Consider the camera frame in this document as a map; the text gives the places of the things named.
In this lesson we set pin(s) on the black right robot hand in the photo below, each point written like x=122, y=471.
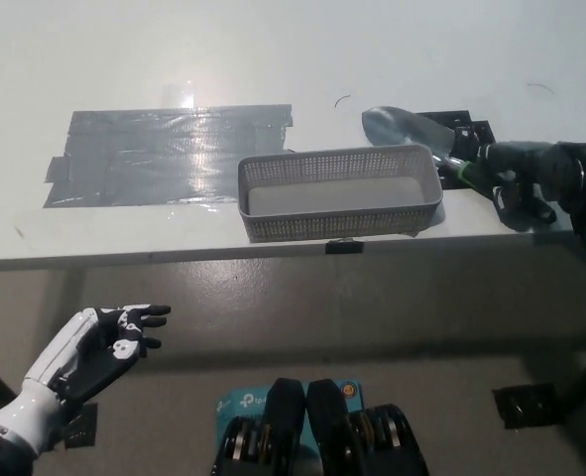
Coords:
x=540, y=161

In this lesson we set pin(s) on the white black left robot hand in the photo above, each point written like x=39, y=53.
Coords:
x=49, y=372

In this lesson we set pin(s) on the black tape patch on desk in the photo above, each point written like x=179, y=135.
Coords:
x=463, y=119

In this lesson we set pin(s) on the black robot body blocks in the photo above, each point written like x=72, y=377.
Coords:
x=322, y=426

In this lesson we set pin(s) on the black floor tape patch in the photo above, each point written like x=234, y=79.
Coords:
x=84, y=426
x=520, y=404

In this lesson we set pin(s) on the teal tp-link box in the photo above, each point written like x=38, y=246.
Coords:
x=245, y=401

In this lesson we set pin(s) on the small black tape piece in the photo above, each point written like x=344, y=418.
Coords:
x=344, y=247

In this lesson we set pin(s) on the grey perforated plastic basket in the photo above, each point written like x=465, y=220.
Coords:
x=322, y=223

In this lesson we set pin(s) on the grey duct tape patch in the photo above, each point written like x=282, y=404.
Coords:
x=149, y=156

